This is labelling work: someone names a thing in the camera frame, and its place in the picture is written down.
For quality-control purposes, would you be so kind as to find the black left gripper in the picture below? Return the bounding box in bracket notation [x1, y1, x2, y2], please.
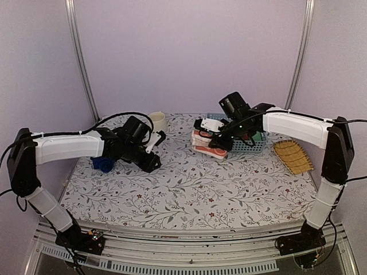
[123, 142, 162, 173]

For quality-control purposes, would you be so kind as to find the yellow bamboo tray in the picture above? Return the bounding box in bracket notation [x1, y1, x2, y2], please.
[273, 140, 314, 175]

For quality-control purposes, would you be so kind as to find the cream ceramic cup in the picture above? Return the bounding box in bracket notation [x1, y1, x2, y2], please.
[149, 112, 167, 132]

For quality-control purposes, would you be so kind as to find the right aluminium frame post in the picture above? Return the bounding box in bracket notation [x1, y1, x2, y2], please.
[285, 0, 315, 109]

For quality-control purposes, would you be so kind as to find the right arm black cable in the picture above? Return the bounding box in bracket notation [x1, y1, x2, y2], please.
[223, 110, 367, 184]

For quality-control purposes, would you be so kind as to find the left aluminium frame post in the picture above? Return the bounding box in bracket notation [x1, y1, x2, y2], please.
[65, 0, 100, 122]

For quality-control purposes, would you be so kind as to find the blue towel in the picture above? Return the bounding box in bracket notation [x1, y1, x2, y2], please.
[90, 157, 115, 173]

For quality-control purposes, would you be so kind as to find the orange bunny pattern towel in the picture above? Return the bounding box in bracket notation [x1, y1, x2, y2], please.
[191, 129, 228, 159]

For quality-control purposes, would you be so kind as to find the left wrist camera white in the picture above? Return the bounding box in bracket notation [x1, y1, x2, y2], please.
[146, 131, 166, 154]

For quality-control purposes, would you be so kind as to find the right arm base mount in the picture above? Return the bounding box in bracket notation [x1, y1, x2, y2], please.
[275, 223, 326, 256]

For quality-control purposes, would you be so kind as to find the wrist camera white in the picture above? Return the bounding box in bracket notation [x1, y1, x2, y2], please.
[146, 131, 166, 154]
[194, 118, 225, 133]

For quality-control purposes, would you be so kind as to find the green rolled towel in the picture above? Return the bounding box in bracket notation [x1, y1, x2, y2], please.
[252, 132, 264, 142]

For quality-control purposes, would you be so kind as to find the aluminium frame post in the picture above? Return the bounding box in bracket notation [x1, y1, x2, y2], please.
[65, 0, 100, 122]
[285, 0, 315, 109]

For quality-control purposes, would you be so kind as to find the front aluminium rail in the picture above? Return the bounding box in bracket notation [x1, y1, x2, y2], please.
[25, 220, 359, 275]

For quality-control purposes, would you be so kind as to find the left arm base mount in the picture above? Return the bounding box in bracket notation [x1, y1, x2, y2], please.
[55, 225, 106, 256]

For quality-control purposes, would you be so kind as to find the light blue plastic basket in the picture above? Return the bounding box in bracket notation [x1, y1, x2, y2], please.
[206, 113, 267, 154]

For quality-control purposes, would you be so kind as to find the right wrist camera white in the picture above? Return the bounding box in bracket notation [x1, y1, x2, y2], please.
[194, 118, 225, 133]

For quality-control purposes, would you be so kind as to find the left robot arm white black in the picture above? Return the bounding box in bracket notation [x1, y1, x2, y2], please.
[7, 116, 166, 249]

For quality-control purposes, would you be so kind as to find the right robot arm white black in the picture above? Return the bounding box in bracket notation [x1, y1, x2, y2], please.
[201, 92, 354, 250]

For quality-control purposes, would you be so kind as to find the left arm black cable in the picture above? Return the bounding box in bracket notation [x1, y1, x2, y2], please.
[0, 111, 155, 213]

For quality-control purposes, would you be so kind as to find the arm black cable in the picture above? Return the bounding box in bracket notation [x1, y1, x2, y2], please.
[0, 111, 155, 213]
[223, 110, 367, 184]

